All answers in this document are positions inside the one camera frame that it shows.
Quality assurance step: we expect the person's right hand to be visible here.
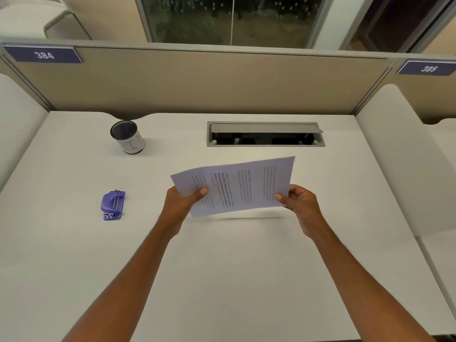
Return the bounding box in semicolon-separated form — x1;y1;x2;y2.
275;184;327;241

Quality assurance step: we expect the person's left hand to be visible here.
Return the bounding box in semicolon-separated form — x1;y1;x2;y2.
158;186;209;239

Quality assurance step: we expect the purple hole punch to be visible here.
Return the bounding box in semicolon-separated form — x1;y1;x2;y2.
101;190;126;221

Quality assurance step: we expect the white printed paper sheet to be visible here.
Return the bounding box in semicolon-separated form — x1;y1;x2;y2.
170;156;295;219

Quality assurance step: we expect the person's right forearm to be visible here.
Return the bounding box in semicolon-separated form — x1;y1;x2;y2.
308;224;437;342

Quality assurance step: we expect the person's left forearm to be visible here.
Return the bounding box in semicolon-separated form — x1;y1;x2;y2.
62;224;175;342

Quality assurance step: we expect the black mesh cup white label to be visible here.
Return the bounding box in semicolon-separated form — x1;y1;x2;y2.
110;120;146;155

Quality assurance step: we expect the white side divider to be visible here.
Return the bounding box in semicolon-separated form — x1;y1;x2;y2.
355;84;456;238
0;73;49;191

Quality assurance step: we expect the wide beige partition panel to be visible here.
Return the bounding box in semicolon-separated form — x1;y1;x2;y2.
0;40;394;120

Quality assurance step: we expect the narrow beige partition panel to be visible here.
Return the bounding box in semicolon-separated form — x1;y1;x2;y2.
351;55;456;125

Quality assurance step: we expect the blue desk number sign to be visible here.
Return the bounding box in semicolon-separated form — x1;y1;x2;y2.
396;60;456;76
2;45;84;65

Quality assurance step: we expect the dark glass door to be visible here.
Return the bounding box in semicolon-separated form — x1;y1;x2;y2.
340;0;456;54

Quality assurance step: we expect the beige chair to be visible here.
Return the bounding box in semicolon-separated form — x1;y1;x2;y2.
0;0;93;41

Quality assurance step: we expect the grey desk cable box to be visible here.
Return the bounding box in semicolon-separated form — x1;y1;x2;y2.
207;121;326;148

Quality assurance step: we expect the glass window grey frame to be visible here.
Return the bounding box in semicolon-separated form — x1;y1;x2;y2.
134;0;335;49

